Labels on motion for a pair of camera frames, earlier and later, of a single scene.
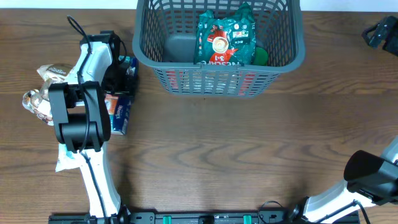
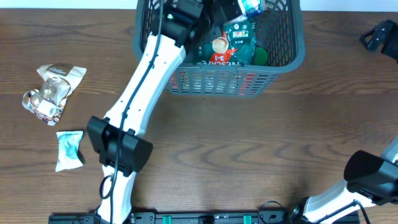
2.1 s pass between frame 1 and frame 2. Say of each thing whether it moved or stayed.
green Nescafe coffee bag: stayed
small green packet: stayed
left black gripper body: moved
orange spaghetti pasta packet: stayed
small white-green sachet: stayed
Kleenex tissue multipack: moved
